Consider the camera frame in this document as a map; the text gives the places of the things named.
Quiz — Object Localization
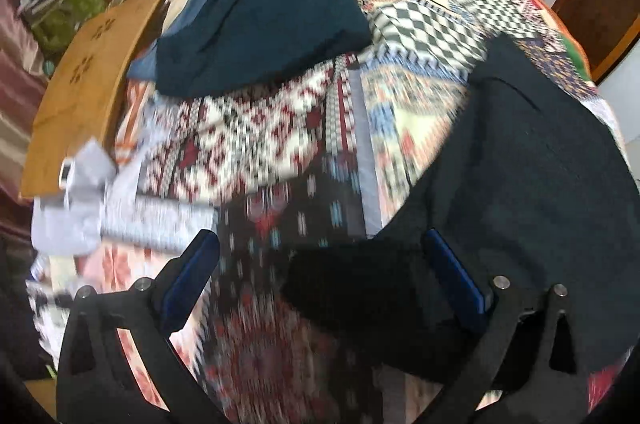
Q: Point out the blue folded garment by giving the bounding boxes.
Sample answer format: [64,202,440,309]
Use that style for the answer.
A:
[127,0,208,82]

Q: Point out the wooden door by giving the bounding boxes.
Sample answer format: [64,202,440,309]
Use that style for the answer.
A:
[552,0,639,83]

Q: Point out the striped pink curtain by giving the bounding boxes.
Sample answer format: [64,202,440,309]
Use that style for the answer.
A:
[1,0,48,242]

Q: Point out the wooden lap desk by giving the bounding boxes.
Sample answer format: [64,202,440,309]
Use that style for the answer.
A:
[20,0,165,200]

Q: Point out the white crumpled cloth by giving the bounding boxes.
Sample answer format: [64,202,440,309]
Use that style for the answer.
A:
[30,139,144,256]

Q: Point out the black pants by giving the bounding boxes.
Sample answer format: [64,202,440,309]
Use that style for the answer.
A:
[282,36,639,384]

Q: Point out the dark teal folded garment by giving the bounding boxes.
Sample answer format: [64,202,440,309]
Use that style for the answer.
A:
[156,0,372,98]

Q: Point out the patchwork patterned bedspread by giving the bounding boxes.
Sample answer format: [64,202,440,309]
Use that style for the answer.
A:
[29,0,640,424]

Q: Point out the green fabric storage bin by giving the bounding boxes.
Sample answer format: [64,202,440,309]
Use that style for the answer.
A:
[23,0,112,60]

